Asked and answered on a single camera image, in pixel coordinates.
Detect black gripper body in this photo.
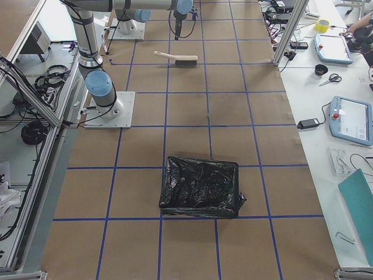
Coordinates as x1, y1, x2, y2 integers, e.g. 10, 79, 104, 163
173, 10, 184, 36

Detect white hand brush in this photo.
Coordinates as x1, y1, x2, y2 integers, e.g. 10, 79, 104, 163
153, 51, 198, 66

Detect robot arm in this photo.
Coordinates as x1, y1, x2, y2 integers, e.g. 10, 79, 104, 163
62, 0, 193, 78
115, 9, 152, 35

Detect black bin at edge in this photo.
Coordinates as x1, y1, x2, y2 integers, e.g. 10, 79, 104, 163
159, 156, 246, 219

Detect grey control box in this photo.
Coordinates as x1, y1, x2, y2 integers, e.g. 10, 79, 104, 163
20, 21, 51, 62

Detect yellow tape roll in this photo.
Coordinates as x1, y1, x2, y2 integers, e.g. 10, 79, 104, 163
314, 19, 330, 33

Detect black small bowl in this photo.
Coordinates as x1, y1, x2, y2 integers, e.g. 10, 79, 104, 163
314, 64, 329, 76

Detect upper teach pendant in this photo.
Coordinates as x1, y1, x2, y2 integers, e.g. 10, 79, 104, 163
314, 34, 353, 65

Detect teach pendant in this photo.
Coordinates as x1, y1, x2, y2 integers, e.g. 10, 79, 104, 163
314, 34, 353, 65
329, 96, 372, 146

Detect black power brick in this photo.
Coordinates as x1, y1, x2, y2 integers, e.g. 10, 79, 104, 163
297, 118, 321, 130

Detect scissors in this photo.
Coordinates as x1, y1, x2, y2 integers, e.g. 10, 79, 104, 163
319, 73, 342, 86

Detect lower teach pendant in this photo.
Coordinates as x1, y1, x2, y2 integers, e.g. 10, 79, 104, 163
329, 96, 372, 146

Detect paper sheet with drawing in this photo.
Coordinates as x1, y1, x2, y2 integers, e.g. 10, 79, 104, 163
328, 146, 354, 177

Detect teal folder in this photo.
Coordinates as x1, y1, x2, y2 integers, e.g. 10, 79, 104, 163
338, 169, 372, 266

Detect hex key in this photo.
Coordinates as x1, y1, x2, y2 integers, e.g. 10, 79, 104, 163
335, 231, 356, 244

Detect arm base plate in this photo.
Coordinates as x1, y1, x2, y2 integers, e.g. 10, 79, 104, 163
84, 91, 136, 129
108, 18, 146, 41

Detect front aluminium frame post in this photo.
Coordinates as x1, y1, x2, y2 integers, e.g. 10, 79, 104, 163
273, 0, 308, 67

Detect coiled black cable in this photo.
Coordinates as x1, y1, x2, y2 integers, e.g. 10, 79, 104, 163
20, 120, 48, 146

